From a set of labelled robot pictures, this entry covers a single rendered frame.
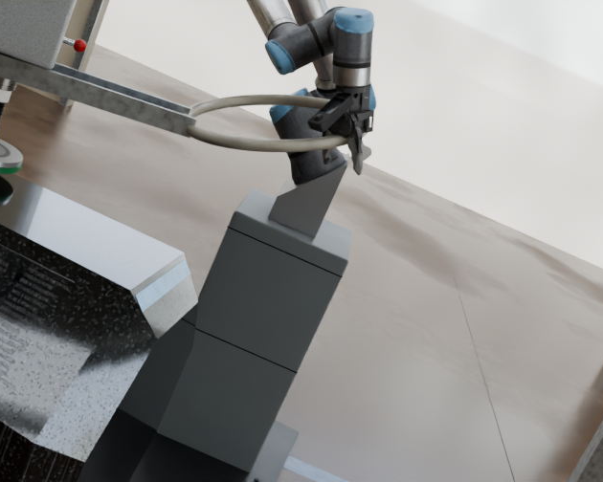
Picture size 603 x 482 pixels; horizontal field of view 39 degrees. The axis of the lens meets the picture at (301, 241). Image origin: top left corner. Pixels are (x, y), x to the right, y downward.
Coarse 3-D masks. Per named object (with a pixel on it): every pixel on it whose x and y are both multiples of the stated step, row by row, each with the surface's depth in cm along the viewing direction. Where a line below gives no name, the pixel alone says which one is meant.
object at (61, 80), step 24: (0, 72) 192; (24, 72) 193; (48, 72) 195; (72, 72) 207; (72, 96) 198; (96, 96) 199; (120, 96) 201; (144, 96) 213; (144, 120) 204; (168, 120) 206; (192, 120) 208
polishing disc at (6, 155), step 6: (0, 144) 209; (6, 144) 211; (0, 150) 205; (6, 150) 206; (12, 150) 209; (18, 150) 210; (0, 156) 201; (6, 156) 202; (12, 156) 205; (18, 156) 206; (0, 162) 197; (6, 162) 199; (12, 162) 201; (18, 162) 203
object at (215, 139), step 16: (240, 96) 237; (256, 96) 238; (272, 96) 239; (288, 96) 239; (304, 96) 239; (192, 112) 222; (192, 128) 206; (224, 144) 199; (240, 144) 198; (256, 144) 197; (272, 144) 197; (288, 144) 197; (304, 144) 198; (320, 144) 199; (336, 144) 202
